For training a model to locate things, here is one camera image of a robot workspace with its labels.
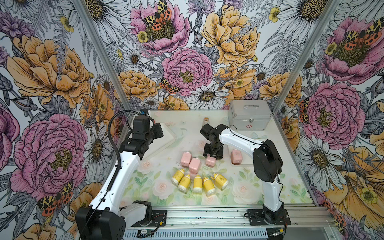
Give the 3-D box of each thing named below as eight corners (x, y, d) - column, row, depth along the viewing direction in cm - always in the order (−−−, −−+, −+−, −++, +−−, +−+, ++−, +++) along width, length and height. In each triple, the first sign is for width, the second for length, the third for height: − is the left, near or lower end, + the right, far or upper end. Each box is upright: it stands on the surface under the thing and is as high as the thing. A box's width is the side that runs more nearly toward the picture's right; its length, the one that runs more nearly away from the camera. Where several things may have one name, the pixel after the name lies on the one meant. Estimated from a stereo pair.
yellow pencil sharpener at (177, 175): (171, 184, 86) (169, 179, 81) (179, 171, 91) (178, 166, 85) (178, 187, 85) (177, 183, 79) (185, 175, 90) (185, 169, 84)
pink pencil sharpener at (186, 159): (181, 167, 92) (180, 162, 87) (183, 156, 97) (182, 151, 92) (189, 168, 92) (189, 163, 87) (191, 157, 97) (191, 152, 92)
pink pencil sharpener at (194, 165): (188, 173, 90) (187, 168, 85) (191, 161, 95) (191, 156, 90) (198, 175, 89) (198, 171, 84) (200, 163, 94) (201, 158, 89)
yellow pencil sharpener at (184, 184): (178, 190, 84) (177, 185, 78) (186, 178, 89) (185, 173, 83) (185, 194, 83) (184, 190, 77) (193, 182, 87) (192, 177, 81)
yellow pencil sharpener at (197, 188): (193, 194, 83) (193, 190, 77) (193, 179, 88) (193, 174, 83) (202, 194, 83) (202, 190, 77) (201, 179, 88) (202, 174, 83)
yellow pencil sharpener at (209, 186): (206, 198, 82) (207, 193, 76) (201, 183, 87) (202, 178, 81) (214, 195, 83) (216, 190, 77) (209, 181, 88) (210, 175, 82)
